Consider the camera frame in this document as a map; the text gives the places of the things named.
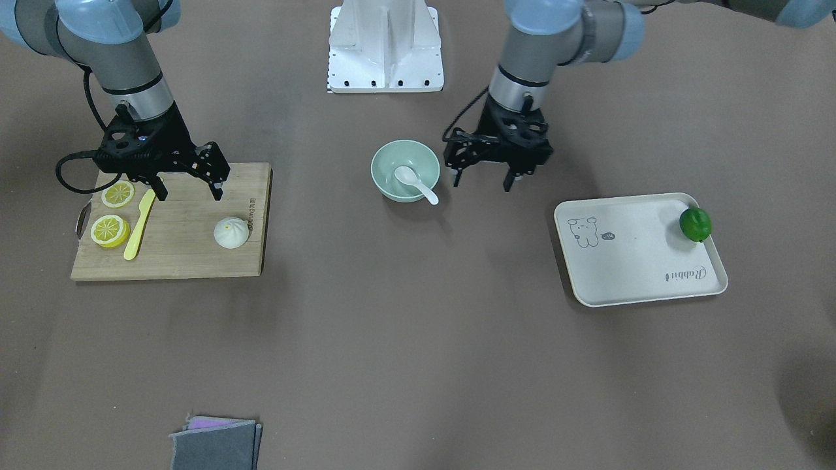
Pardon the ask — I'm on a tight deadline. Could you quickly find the green lime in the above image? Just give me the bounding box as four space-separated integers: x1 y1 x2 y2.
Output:
679 206 713 243

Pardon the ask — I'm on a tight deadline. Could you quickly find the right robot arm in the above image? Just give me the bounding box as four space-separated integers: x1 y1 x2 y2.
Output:
2 1 231 200

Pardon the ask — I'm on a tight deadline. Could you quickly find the wooden cutting board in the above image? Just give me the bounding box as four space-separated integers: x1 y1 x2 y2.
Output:
71 163 272 281

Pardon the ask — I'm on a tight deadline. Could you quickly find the white steamed bun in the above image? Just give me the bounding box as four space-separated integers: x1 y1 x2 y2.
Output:
213 217 250 249

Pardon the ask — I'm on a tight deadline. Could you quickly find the white rabbit tray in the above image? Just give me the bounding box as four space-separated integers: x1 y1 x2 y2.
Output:
553 193 728 307

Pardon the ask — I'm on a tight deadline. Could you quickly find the yellow plastic knife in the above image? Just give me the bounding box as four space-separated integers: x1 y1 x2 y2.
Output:
123 189 157 260

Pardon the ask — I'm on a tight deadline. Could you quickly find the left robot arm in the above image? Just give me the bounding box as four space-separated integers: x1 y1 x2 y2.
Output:
443 1 658 191

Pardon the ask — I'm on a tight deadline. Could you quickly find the lemon slice near knife tip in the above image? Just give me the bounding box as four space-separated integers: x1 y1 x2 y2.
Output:
101 180 137 209

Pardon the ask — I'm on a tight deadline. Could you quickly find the white camera mast base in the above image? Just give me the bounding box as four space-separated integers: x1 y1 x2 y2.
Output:
327 1 445 93

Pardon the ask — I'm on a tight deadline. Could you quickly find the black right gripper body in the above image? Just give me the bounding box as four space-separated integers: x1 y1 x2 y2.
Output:
93 102 198 185

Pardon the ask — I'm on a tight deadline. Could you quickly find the mint green bowl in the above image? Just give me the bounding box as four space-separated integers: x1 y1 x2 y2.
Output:
370 140 441 203

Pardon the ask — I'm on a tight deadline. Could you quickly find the folded grey cloth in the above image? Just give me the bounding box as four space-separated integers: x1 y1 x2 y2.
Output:
170 416 263 469

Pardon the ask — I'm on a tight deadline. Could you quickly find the lemon slice near knife handle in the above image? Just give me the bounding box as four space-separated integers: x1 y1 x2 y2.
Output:
89 214 131 249

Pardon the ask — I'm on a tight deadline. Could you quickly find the white ceramic spoon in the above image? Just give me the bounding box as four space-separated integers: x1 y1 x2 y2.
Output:
394 166 440 205

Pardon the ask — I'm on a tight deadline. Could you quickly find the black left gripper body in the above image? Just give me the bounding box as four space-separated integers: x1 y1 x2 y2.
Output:
444 98 553 174

